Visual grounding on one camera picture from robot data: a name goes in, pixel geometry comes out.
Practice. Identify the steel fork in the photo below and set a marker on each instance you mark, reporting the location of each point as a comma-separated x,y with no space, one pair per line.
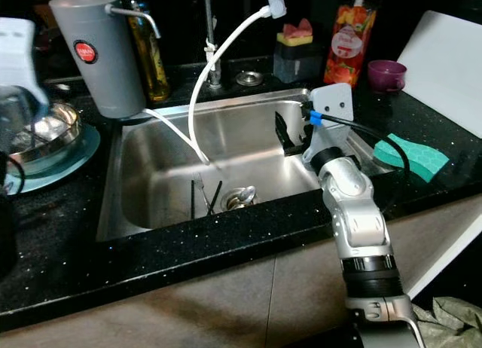
198,184

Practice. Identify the steel spoon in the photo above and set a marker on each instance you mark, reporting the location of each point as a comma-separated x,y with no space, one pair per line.
239,197

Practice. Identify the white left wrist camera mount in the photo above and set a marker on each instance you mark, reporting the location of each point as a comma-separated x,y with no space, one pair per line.
19,58

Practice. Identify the stainless steel sink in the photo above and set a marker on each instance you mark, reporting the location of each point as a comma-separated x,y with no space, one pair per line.
256,144

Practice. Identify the purple cup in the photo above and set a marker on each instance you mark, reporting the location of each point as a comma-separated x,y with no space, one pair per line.
385,74

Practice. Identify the orange dish soap pump bottle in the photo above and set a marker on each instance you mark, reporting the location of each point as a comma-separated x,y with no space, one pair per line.
350,47

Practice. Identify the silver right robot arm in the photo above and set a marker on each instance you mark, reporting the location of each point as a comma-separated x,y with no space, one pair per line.
361,212

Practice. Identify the white cutting board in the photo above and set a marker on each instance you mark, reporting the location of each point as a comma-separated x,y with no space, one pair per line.
448,62

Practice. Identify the chrome gooseneck faucet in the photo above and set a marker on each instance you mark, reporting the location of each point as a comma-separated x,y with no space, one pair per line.
208,16

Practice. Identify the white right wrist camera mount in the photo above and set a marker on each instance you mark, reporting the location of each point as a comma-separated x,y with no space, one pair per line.
335,99

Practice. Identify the grey water filter jug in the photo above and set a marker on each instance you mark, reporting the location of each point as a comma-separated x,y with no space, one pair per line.
102,73

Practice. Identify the steel sink drain strainer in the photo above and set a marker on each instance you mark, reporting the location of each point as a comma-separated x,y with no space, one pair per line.
250,191

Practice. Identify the yellow pink sponge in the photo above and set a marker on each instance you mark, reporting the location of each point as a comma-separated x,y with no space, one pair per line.
294,38

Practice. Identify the black chopstick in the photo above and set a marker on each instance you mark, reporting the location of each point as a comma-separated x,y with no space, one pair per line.
215,197
193,201

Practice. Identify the teal plate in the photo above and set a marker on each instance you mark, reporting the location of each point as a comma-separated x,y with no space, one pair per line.
79,165

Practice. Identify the green sponge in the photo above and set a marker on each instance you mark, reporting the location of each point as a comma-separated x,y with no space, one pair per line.
425,163

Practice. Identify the round steel countertop cap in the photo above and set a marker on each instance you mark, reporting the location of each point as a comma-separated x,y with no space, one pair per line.
249,78

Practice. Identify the steel bowl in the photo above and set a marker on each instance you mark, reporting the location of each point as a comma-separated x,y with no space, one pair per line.
60,129

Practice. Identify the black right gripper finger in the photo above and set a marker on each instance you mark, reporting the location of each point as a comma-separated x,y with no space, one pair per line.
285,132

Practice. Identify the black sponge holder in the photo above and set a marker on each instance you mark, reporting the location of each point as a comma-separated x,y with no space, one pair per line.
294,62

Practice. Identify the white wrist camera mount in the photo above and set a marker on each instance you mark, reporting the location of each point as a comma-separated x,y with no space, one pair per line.
335,99
19,58

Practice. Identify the olive green cloth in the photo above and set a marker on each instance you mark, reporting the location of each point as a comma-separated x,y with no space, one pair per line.
452,322

